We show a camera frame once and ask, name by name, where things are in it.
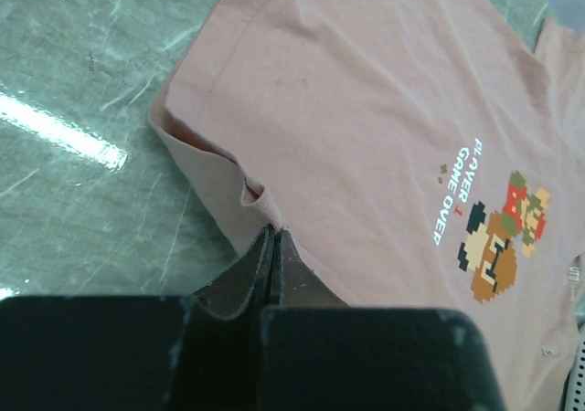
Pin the white plastic laundry basket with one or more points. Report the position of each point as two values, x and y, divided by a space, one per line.
575 394

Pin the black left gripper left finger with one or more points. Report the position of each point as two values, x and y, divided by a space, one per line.
190 352

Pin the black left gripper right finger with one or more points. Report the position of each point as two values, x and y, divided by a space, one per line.
343 358

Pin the pink printed t-shirt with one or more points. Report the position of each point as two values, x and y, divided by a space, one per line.
418 151

